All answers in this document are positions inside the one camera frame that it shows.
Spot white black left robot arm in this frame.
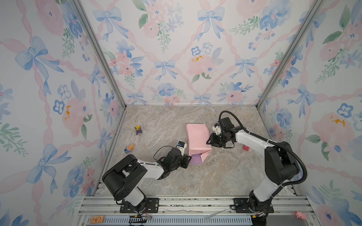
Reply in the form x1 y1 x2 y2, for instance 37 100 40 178
102 147 192 207

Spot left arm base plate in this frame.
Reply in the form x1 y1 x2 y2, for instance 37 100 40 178
120 198 160 214

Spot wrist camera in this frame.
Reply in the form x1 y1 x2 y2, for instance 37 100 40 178
175 141 187 155
212 117 234 135

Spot purple pink wrapping paper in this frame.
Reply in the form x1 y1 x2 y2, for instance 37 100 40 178
186 124 212 165

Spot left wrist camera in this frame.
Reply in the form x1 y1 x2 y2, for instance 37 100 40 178
175 141 187 155

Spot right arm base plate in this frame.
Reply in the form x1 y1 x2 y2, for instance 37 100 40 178
230 198 274 214

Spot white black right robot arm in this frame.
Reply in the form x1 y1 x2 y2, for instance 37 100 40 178
206 130 302 213

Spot pink pig toy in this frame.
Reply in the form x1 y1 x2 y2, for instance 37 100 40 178
295 211 307 220

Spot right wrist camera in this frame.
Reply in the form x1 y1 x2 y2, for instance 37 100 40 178
212 117 234 135

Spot orange blue toy figure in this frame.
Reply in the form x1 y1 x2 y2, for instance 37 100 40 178
124 144 135 153

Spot purple yellow toy figure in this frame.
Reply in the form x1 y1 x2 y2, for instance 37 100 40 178
134 125 142 135

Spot black corrugated cable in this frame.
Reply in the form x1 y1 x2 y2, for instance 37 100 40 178
218 110 308 187

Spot orange tag label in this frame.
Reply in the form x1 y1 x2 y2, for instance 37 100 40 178
89 215 105 224

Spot aluminium front rail frame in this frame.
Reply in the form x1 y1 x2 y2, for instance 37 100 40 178
73 196 320 226

